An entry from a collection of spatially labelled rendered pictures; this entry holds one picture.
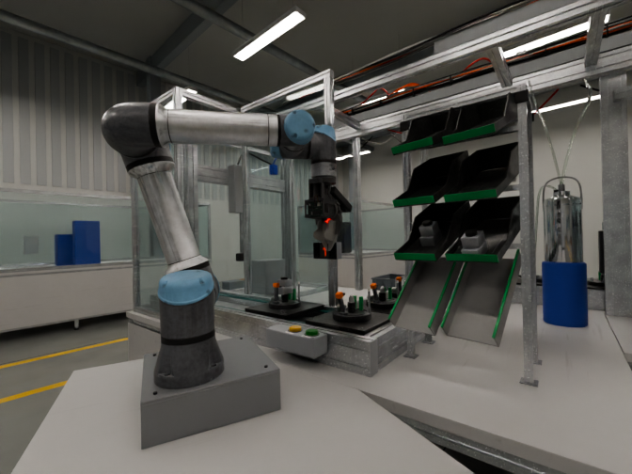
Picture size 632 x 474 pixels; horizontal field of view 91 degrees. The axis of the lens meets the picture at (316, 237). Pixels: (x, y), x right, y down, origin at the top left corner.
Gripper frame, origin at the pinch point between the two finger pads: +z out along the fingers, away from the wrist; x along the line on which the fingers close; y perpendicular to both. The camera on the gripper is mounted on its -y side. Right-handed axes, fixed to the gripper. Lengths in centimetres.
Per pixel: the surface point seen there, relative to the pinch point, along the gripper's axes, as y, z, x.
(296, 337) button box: 5.0, 27.8, -9.7
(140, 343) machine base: 4, 52, -125
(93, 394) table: 49, 37, -42
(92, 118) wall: -173, -292, -800
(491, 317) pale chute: -14.8, 18.9, 40.4
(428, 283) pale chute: -22.0, 12.4, 21.9
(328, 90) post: -33, -66, -23
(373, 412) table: 13.1, 37.4, 20.9
